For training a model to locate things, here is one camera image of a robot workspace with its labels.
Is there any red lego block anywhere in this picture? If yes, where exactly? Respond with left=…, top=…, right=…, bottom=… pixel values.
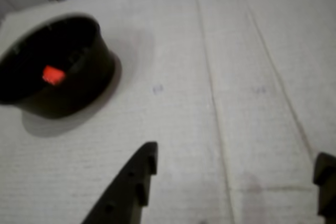
left=41, top=65, right=66, bottom=86

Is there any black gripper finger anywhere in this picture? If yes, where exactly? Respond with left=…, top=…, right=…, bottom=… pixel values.
left=312, top=152, right=336, bottom=219
left=80, top=141, right=159, bottom=224

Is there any brown cardboard sheet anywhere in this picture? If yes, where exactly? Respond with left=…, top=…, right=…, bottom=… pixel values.
left=0, top=0, right=336, bottom=224

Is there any black round bowl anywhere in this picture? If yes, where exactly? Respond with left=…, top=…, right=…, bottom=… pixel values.
left=0, top=16, right=117, bottom=119

